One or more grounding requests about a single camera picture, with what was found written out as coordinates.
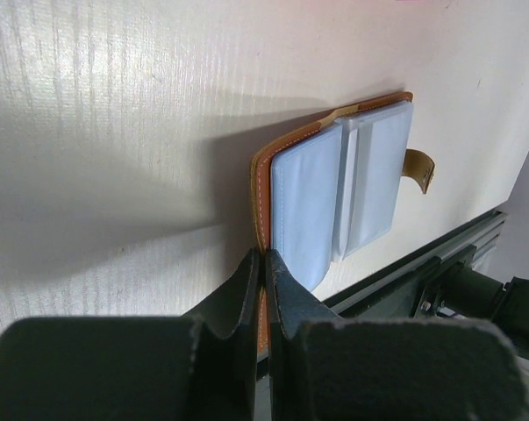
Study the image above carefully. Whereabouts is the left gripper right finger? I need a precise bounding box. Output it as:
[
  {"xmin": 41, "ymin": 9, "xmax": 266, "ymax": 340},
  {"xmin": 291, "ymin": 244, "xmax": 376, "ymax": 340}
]
[{"xmin": 265, "ymin": 250, "xmax": 527, "ymax": 420}]

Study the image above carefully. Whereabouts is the aluminium front rail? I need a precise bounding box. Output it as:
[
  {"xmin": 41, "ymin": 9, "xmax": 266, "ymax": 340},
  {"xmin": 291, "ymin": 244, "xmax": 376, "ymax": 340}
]
[{"xmin": 323, "ymin": 210, "xmax": 507, "ymax": 318}]

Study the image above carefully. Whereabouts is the brown leather card holder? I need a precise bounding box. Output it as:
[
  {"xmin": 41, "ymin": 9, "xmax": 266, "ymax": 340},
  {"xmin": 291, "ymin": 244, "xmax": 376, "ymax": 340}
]
[{"xmin": 250, "ymin": 90, "xmax": 436, "ymax": 364}]

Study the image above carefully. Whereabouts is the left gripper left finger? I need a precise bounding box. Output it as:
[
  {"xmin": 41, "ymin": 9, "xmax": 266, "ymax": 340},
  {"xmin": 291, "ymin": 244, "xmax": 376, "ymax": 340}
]
[{"xmin": 0, "ymin": 250, "xmax": 259, "ymax": 420}]

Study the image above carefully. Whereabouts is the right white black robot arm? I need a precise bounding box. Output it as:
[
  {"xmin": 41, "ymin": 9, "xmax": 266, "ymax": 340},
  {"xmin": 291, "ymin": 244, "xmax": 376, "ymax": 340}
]
[{"xmin": 442, "ymin": 263, "xmax": 529, "ymax": 360}]

